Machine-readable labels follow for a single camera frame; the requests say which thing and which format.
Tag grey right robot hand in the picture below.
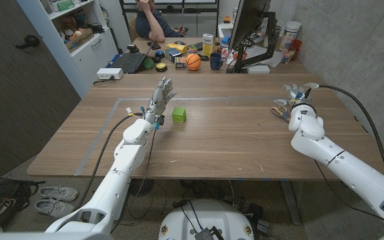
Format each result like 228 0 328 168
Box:
273 83 313 108

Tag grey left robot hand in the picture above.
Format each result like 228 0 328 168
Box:
144 77 177 125

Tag green cube block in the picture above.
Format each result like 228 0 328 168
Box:
171 106 187 124

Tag flat white box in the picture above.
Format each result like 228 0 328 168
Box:
247 65 271 75

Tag red cup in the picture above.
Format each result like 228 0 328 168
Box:
288 39 303 62

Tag black open laptop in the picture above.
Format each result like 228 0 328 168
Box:
109 35 159 75

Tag dark blue box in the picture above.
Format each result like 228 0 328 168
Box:
164 47 183 63

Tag small orange basketball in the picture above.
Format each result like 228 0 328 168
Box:
185 53 202 71

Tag white power box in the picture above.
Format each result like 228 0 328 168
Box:
96 67 125 81

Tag yellow toy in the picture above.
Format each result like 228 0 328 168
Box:
165 42 189 55

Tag white cylindrical container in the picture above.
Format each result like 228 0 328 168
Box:
279 21 303 53

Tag black keyboard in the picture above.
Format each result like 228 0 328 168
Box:
187 41 205 52

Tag dark blue mug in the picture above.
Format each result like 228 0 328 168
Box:
209 52 224 71

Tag yellow and white carton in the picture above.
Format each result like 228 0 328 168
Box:
201 33 217 57

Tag seated person in dark shirt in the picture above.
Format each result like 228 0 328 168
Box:
134 0 189 43

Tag white shelf cabinet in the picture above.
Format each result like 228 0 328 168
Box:
15 0 120 99

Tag black computer monitor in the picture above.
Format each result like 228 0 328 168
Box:
228 0 273 51

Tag cardboard box of items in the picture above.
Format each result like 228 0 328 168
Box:
64 27 95 54

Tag white robot torso base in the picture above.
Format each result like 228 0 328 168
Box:
158 198 256 240

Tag grey sneaker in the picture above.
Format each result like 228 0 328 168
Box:
38 185 79 203
33 198 77 219

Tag small black box on torso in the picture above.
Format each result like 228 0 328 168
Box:
194 225 225 240

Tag black backpack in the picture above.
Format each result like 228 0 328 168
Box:
0 165 47 233

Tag orange handled scissors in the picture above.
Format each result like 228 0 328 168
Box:
271 105 291 123

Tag thin black left wrist cable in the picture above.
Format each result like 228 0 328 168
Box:
125 127 158 221

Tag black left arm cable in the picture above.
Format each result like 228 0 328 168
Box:
76 111 146 209

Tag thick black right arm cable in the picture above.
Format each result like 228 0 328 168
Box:
303 82 384 181

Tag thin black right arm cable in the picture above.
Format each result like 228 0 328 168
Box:
313 159 384 223

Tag black door handle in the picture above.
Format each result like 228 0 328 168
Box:
14 34 41 51

